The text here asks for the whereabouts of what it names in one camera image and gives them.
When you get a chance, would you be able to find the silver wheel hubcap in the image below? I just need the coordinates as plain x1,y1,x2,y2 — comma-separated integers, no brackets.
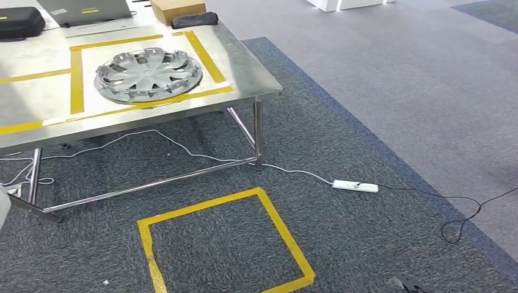
93,46,203,104

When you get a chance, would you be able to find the white power cable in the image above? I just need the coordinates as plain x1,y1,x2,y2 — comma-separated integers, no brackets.
0,128,337,187

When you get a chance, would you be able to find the white lit plinth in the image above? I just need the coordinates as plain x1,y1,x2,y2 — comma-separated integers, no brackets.
304,0,396,12

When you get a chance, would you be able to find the white curved body part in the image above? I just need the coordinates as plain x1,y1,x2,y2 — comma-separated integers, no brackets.
0,184,12,232

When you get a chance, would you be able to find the black soft pouch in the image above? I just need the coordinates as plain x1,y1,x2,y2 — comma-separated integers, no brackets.
170,10,220,31

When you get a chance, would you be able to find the brown cardboard box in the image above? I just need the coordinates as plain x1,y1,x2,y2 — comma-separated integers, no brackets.
150,0,208,26

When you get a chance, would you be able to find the stainless steel workbench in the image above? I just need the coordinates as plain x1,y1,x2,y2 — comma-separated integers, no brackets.
0,0,283,226

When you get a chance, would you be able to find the black hard case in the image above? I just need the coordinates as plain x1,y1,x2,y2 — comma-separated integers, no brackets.
0,6,46,42

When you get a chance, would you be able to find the white power strip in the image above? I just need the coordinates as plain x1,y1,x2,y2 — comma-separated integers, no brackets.
331,179,379,194

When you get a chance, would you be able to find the black power cable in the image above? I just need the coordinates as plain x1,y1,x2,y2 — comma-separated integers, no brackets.
376,184,518,246

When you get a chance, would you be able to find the yellow floor tape square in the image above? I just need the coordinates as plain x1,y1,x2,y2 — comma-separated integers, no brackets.
136,186,317,293

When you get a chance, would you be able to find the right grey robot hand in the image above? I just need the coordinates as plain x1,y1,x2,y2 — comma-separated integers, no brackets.
393,274,424,293

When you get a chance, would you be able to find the grey laptop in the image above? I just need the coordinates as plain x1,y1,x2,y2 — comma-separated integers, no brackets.
36,0,135,29

